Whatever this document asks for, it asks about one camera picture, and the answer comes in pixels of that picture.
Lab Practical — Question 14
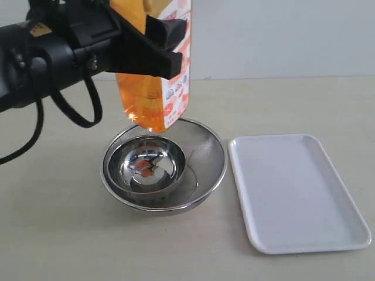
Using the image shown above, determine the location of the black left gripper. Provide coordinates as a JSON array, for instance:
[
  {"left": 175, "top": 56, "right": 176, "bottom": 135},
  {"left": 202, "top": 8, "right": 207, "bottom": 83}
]
[{"left": 61, "top": 1, "right": 188, "bottom": 80}]

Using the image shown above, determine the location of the orange soap pump bottle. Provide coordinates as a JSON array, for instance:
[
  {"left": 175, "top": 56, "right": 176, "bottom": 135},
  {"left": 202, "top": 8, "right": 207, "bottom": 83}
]
[{"left": 110, "top": 1, "right": 192, "bottom": 133}]

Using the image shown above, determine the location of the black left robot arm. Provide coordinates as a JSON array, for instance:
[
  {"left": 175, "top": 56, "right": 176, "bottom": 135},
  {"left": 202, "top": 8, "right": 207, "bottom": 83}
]
[{"left": 1, "top": 1, "right": 187, "bottom": 111}]

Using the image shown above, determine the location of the small stainless steel bowl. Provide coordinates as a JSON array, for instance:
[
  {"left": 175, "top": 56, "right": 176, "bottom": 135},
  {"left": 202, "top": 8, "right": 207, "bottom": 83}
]
[{"left": 104, "top": 135, "right": 187, "bottom": 195}]

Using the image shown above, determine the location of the steel mesh strainer basket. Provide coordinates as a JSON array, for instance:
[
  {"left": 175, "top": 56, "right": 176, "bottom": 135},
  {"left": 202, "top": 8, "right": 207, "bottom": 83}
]
[{"left": 100, "top": 118, "right": 228, "bottom": 215}]

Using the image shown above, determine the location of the white rectangular plastic tray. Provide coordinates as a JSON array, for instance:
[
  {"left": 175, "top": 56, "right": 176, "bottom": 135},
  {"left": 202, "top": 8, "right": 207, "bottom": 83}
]
[{"left": 229, "top": 134, "right": 371, "bottom": 255}]

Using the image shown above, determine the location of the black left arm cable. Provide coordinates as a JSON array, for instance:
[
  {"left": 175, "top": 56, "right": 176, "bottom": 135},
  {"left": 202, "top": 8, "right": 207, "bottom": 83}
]
[{"left": 0, "top": 17, "right": 103, "bottom": 166}]

